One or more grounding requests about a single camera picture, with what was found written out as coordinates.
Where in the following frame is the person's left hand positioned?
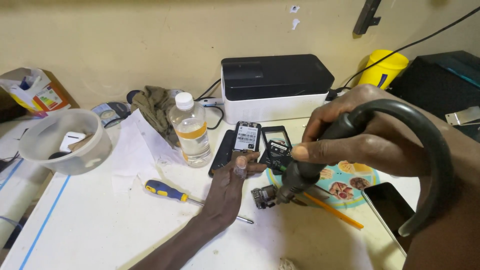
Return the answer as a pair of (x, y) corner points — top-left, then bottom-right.
(208, 151), (268, 230)

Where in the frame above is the person's right hand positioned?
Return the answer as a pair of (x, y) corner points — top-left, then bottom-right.
(290, 84), (430, 178)

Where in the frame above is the phone with white label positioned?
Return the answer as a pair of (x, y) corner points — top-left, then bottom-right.
(232, 121), (262, 155)

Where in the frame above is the small electronic module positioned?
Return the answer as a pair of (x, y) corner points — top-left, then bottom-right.
(250, 184), (279, 210)

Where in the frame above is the black phone back cover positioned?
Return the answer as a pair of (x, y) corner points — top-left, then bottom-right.
(208, 129), (236, 178)

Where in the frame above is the blue yellow screwdriver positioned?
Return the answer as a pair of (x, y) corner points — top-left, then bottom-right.
(145, 179), (255, 225)

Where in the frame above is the black phone battery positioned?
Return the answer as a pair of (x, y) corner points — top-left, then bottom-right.
(267, 140), (292, 170)

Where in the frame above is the yellow plastic cup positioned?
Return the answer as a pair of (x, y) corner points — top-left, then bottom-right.
(357, 49), (410, 91)

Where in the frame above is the smartphone with white rim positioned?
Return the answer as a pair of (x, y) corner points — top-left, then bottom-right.
(361, 182), (418, 258)

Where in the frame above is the clear plastic bottle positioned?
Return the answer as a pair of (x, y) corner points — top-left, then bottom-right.
(168, 91), (213, 168)

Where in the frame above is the orange pencil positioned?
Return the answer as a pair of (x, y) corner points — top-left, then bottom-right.
(302, 191), (365, 230)

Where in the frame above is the black case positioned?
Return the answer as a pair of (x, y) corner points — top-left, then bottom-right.
(387, 50), (480, 144)

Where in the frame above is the white plug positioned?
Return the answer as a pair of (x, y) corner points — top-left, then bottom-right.
(198, 97), (225, 108)

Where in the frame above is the white paper sheet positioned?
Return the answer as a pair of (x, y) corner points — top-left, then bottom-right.
(110, 108), (185, 194)

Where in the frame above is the white box with black lid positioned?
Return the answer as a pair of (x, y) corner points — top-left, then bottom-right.
(220, 54), (335, 125)

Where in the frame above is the olive cloth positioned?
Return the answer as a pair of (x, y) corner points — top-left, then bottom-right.
(130, 85), (181, 148)

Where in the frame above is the compact disc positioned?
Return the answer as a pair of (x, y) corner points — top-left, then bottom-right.
(91, 101), (132, 129)

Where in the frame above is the white charger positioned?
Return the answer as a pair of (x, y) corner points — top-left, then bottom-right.
(59, 131), (87, 153)

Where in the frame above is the translucent plastic bowl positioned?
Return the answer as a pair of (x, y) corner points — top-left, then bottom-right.
(18, 108), (113, 176)

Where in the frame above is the cardboard box with label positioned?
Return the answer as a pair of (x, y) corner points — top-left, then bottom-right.
(0, 67), (80, 123)

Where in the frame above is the black looped cable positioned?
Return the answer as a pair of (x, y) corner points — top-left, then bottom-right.
(194, 78), (225, 131)

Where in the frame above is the black phone frame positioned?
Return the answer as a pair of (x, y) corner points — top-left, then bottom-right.
(260, 125), (294, 175)

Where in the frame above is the metal bracket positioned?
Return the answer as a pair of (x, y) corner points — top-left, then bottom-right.
(445, 106), (480, 127)

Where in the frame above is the long black cable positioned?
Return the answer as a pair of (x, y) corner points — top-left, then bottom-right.
(335, 5), (480, 94)

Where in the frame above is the black wall bracket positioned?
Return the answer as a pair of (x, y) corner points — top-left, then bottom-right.
(352, 0), (383, 36)

